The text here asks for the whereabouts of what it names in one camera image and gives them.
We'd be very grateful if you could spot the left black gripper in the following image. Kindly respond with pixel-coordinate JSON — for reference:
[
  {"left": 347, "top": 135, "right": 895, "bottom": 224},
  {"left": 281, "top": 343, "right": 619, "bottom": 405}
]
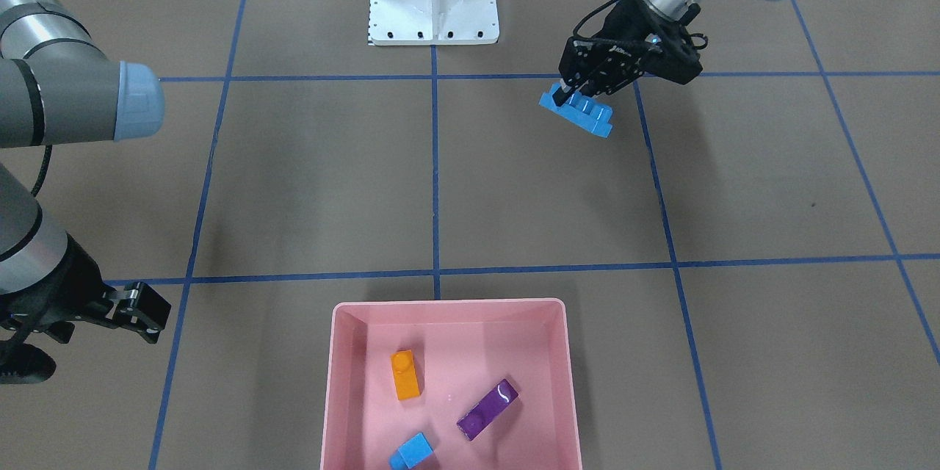
[{"left": 552, "top": 0, "right": 708, "bottom": 106}]

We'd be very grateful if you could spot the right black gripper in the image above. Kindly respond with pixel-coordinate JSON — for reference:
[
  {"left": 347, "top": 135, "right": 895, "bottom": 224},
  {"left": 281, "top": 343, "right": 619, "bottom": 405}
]
[{"left": 2, "top": 235, "right": 172, "bottom": 345}]

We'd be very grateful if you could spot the long blue block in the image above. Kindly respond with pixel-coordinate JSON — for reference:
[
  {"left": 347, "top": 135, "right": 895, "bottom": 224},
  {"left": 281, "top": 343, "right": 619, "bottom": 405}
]
[{"left": 538, "top": 83, "right": 613, "bottom": 138}]

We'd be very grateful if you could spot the orange block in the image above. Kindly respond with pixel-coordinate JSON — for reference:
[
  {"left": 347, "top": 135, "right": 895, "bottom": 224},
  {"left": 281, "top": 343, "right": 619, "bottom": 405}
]
[{"left": 390, "top": 350, "right": 421, "bottom": 401}]

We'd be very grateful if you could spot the small blue block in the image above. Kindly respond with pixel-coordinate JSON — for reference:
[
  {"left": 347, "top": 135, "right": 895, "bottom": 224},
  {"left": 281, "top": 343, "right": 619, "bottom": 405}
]
[{"left": 387, "top": 431, "right": 434, "bottom": 469}]

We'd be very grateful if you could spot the purple block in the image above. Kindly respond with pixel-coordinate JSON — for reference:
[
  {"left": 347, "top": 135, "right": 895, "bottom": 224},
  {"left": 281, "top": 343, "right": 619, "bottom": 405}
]
[{"left": 456, "top": 377, "right": 519, "bottom": 442}]

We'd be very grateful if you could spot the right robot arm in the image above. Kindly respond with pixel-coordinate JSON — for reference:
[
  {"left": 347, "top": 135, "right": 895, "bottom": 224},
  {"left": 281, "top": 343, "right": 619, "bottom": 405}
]
[{"left": 2, "top": 0, "right": 170, "bottom": 344}]

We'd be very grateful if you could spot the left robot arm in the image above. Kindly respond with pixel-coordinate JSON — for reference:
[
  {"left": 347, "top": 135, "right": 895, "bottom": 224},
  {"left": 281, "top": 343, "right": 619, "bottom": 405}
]
[{"left": 549, "top": 0, "right": 781, "bottom": 106}]

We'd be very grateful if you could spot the pink plastic box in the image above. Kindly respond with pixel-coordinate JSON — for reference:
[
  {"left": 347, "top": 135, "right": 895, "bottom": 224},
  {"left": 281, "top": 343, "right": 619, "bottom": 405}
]
[{"left": 319, "top": 298, "right": 583, "bottom": 469}]

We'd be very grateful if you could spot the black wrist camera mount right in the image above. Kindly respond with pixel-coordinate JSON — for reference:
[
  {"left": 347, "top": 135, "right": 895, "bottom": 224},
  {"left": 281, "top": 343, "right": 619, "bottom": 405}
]
[{"left": 1, "top": 317, "right": 75, "bottom": 384}]

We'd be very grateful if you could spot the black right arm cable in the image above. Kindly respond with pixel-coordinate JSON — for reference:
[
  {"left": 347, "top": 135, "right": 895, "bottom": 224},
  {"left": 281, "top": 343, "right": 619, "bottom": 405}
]
[{"left": 29, "top": 144, "right": 54, "bottom": 199}]

